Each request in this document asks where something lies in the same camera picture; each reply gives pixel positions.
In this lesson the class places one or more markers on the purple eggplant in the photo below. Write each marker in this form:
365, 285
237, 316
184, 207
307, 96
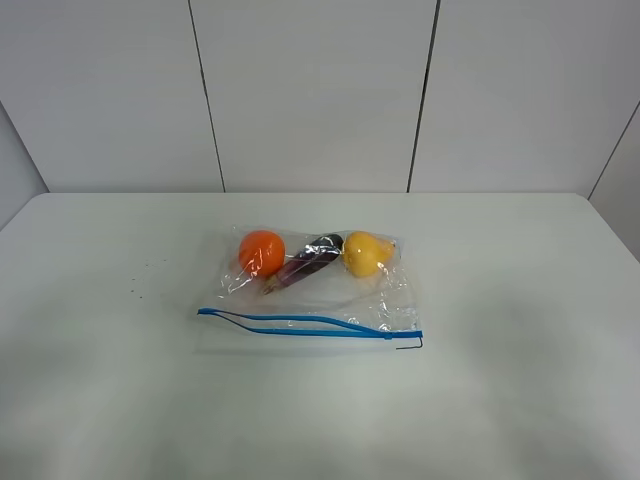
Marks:
313, 257

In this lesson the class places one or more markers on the orange fruit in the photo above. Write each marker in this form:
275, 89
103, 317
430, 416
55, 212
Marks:
261, 253

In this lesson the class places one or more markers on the yellow pear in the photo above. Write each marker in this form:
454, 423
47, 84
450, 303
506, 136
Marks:
365, 254

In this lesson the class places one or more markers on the clear zip bag blue zipper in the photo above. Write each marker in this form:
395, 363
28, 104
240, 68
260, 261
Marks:
330, 304

